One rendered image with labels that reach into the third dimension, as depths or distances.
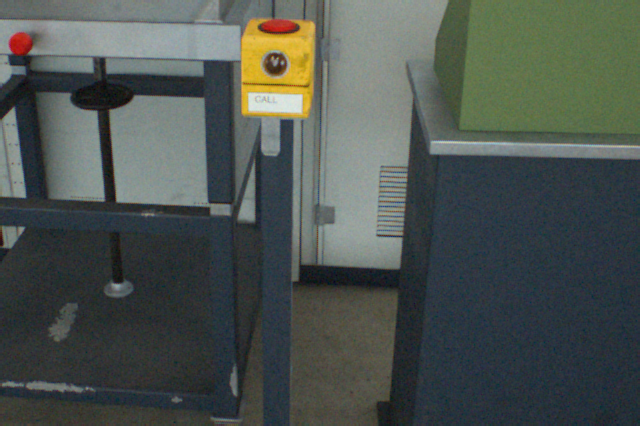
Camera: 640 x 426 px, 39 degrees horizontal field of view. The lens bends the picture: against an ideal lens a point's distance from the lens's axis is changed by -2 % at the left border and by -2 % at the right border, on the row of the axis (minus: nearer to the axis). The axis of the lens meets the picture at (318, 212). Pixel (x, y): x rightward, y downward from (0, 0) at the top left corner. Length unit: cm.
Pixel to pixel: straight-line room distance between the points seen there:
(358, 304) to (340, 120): 45
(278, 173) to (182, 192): 106
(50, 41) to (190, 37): 20
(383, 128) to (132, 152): 58
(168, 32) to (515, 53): 48
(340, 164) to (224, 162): 72
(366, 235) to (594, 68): 106
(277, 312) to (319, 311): 92
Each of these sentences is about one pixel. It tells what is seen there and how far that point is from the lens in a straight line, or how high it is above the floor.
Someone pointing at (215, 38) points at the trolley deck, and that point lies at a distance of 132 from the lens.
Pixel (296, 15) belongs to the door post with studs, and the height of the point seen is 67.
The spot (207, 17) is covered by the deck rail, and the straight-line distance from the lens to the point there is 133.
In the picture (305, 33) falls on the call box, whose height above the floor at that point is 90.
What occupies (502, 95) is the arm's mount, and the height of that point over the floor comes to 80.
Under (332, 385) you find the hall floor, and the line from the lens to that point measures 196.
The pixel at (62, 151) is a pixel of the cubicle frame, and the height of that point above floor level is 32.
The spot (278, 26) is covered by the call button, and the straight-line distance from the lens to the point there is 109.
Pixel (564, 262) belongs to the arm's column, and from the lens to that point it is 132.
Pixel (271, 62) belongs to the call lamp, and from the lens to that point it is 106.
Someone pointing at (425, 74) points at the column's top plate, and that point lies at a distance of 143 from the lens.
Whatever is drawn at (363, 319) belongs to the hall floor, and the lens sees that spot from 216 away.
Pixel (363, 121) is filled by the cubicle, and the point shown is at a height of 44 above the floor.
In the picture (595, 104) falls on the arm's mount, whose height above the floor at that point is 79.
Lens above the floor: 122
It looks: 28 degrees down
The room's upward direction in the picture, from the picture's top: 2 degrees clockwise
